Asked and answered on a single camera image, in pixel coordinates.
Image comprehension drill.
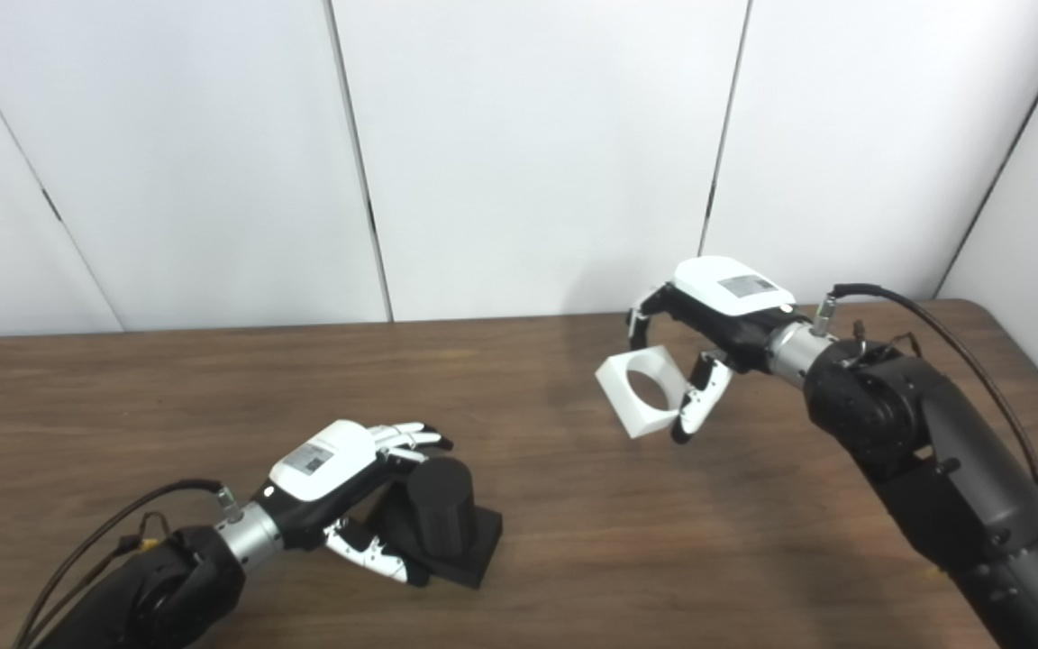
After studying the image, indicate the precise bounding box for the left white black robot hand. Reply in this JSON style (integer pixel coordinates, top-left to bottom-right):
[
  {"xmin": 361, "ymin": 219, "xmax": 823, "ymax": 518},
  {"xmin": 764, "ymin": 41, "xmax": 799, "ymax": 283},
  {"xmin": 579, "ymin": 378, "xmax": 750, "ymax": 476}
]
[{"xmin": 253, "ymin": 419, "xmax": 455, "ymax": 589}]

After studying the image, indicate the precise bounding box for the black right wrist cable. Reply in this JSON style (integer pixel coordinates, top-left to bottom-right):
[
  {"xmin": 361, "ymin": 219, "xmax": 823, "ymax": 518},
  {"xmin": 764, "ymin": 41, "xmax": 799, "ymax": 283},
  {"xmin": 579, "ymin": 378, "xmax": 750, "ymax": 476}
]
[{"xmin": 810, "ymin": 282, "xmax": 1038, "ymax": 506}]

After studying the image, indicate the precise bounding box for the black peg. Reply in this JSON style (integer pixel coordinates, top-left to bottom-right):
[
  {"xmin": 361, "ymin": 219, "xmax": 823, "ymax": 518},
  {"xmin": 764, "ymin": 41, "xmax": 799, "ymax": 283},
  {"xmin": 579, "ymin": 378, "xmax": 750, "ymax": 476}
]
[{"xmin": 366, "ymin": 456, "xmax": 504, "ymax": 590}]

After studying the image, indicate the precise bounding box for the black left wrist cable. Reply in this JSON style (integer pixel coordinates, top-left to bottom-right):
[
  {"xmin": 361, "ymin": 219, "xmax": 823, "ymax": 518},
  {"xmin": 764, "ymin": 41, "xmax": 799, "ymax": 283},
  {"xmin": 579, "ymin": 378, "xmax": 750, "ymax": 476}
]
[{"xmin": 13, "ymin": 478, "xmax": 245, "ymax": 649}]

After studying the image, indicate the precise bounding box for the white square piece with hole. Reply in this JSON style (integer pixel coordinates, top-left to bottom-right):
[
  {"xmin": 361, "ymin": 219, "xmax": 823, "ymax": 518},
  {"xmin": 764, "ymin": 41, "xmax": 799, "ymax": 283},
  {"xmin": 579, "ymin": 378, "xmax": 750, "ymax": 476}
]
[{"xmin": 595, "ymin": 344, "xmax": 691, "ymax": 440}]

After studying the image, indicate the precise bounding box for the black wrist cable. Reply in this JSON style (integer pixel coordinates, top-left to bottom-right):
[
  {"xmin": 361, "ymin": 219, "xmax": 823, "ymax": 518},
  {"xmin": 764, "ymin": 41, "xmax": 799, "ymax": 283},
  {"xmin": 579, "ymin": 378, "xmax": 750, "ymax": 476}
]
[
  {"xmin": 13, "ymin": 478, "xmax": 245, "ymax": 649},
  {"xmin": 810, "ymin": 282, "xmax": 1038, "ymax": 506}
]

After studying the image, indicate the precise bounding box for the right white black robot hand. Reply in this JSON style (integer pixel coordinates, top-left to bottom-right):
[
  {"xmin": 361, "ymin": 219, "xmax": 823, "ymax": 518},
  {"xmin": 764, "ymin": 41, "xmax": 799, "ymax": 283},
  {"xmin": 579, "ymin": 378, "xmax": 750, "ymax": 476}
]
[{"xmin": 624, "ymin": 256, "xmax": 799, "ymax": 445}]

